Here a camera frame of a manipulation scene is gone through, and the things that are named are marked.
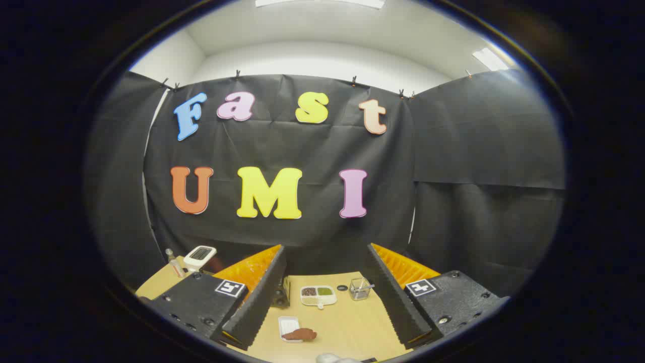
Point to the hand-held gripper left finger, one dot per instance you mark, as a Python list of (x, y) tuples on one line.
[(262, 302)]

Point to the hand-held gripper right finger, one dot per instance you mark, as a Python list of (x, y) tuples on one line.
[(395, 302)]

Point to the black toaster oven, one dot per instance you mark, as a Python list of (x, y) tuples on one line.
[(280, 297)]

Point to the brown meat steak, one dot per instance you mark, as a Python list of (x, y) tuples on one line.
[(301, 334)]

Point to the white bread toaster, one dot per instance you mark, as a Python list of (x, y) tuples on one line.
[(199, 258)]

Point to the metal spoon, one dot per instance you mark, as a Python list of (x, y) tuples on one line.
[(368, 288)]

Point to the white plastic tray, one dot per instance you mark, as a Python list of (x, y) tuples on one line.
[(288, 323)]

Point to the metal mesh utensil holder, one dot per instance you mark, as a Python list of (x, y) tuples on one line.
[(358, 292)]

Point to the white divided grain dish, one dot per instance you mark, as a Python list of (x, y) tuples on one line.
[(318, 297)]

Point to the clear glass bottle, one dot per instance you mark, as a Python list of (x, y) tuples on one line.
[(176, 266)]

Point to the row of small cloth clips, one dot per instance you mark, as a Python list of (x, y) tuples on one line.
[(237, 74)]

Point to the small ceiling light panel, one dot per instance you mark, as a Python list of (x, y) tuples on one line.
[(490, 59)]

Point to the long ceiling light panel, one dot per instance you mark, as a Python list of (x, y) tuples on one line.
[(322, 2)]

